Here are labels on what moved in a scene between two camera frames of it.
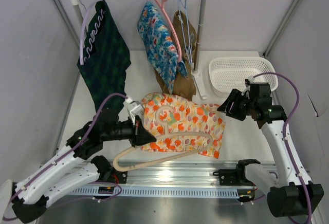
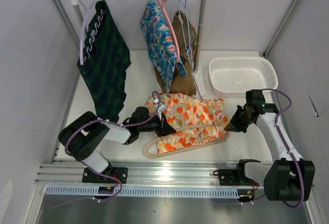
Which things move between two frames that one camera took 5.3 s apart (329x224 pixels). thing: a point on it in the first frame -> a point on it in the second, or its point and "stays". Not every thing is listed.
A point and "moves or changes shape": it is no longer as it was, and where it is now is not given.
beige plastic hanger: x=168 y=134 -> x=189 y=149
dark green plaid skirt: x=107 y=59 stays
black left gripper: x=140 y=135 -> x=163 y=128
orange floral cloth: x=180 y=125 moves or changes shape
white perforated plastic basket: x=226 y=73 stays
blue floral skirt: x=159 y=40 stays
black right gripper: x=235 y=96 -> x=235 y=125
